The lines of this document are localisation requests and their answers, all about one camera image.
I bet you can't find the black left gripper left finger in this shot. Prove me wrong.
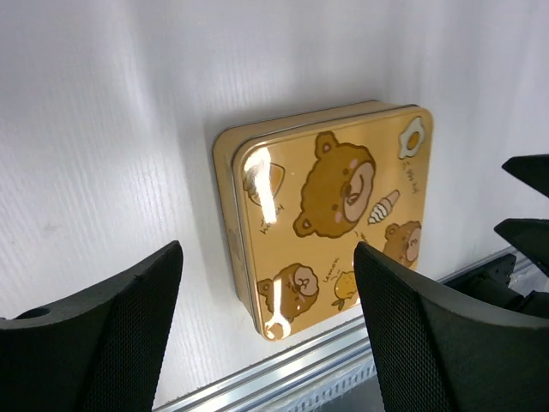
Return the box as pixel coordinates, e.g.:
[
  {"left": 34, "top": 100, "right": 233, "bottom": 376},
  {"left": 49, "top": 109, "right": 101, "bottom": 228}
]
[{"left": 1, "top": 241, "right": 184, "bottom": 411}]

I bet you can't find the slotted cable duct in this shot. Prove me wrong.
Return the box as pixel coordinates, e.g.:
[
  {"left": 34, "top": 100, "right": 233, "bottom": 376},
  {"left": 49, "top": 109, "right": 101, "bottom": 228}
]
[{"left": 257, "top": 366, "right": 384, "bottom": 411}]

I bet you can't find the aluminium front rail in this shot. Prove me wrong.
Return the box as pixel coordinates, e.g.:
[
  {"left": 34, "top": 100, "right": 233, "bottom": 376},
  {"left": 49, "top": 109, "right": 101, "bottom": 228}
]
[{"left": 166, "top": 248, "right": 530, "bottom": 411}]

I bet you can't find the silver tin lid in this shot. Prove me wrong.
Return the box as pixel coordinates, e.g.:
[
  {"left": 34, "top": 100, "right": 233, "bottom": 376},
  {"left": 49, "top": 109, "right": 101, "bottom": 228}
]
[{"left": 232, "top": 104, "right": 433, "bottom": 341}]

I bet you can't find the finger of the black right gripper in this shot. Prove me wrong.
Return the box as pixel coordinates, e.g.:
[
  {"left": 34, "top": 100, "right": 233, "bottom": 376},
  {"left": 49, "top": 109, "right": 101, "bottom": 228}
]
[
  {"left": 502, "top": 154, "right": 549, "bottom": 197},
  {"left": 494, "top": 219, "right": 549, "bottom": 275}
]

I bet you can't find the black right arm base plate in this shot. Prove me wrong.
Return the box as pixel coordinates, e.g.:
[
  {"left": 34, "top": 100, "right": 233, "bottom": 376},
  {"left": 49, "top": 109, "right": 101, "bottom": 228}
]
[{"left": 444, "top": 253, "right": 548, "bottom": 319}]

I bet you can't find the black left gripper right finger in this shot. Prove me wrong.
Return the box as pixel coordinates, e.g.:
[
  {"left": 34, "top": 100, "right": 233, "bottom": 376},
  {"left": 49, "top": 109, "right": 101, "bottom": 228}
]
[{"left": 353, "top": 242, "right": 548, "bottom": 411}]

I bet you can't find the gold chocolate tin box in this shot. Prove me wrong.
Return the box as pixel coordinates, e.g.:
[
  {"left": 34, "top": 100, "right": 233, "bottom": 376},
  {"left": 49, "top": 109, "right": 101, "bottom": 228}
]
[{"left": 212, "top": 100, "right": 397, "bottom": 333}]

